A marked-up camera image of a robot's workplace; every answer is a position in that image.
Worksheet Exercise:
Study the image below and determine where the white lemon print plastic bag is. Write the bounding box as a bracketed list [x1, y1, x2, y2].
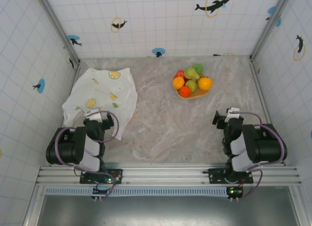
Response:
[62, 67, 138, 141]

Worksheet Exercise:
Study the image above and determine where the large yellow orange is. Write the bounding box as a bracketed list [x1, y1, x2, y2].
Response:
[197, 76, 213, 91]

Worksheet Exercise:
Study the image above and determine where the small orange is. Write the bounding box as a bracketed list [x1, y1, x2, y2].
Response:
[173, 77, 185, 90]

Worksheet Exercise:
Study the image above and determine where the woven straw basket tray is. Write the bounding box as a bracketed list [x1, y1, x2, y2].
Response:
[173, 75, 212, 100]

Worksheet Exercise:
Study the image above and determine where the left control board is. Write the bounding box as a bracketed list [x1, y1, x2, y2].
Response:
[91, 183, 116, 201]

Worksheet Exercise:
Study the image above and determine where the control board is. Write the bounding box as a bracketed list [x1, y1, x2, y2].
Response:
[91, 183, 116, 201]
[226, 186, 244, 202]

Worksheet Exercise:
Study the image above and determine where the right control board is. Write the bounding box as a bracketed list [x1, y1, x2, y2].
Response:
[226, 186, 244, 202]

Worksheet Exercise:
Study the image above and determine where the black fish blue circle sticker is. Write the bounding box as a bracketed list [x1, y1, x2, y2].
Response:
[151, 47, 166, 58]
[265, 6, 282, 27]
[32, 78, 46, 94]
[67, 35, 83, 47]

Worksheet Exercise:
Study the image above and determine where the grey metal panel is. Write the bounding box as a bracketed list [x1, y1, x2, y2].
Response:
[36, 194, 301, 226]

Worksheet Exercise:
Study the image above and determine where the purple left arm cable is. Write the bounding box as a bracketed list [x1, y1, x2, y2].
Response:
[54, 111, 119, 200]

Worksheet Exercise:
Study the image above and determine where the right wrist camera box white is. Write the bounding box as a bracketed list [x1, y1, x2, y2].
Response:
[225, 107, 244, 122]

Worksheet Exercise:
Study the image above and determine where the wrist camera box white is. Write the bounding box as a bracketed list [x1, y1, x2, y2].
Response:
[85, 108, 102, 123]
[225, 107, 244, 122]

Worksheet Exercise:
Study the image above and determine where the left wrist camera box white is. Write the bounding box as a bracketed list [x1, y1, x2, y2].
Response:
[85, 108, 102, 123]

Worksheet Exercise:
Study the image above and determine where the aluminium side rail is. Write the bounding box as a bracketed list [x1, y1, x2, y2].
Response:
[69, 64, 81, 95]
[249, 56, 286, 166]

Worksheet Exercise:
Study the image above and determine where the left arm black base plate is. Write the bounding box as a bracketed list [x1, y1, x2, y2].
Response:
[79, 168, 123, 184]

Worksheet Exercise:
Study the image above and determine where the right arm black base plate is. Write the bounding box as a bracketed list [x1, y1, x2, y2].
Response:
[203, 167, 254, 184]

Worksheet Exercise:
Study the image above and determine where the aluminium mounting rail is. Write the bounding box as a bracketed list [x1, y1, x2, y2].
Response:
[36, 163, 303, 187]

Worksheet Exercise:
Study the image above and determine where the white slotted cable duct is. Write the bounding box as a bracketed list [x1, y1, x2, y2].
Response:
[45, 186, 232, 196]

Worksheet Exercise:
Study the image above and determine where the aluminium frame post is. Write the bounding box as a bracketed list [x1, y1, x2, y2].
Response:
[34, 0, 81, 66]
[250, 0, 293, 61]

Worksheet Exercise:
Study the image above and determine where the large dolphin yellow ring sticker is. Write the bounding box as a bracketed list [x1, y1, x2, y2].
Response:
[194, 0, 232, 19]

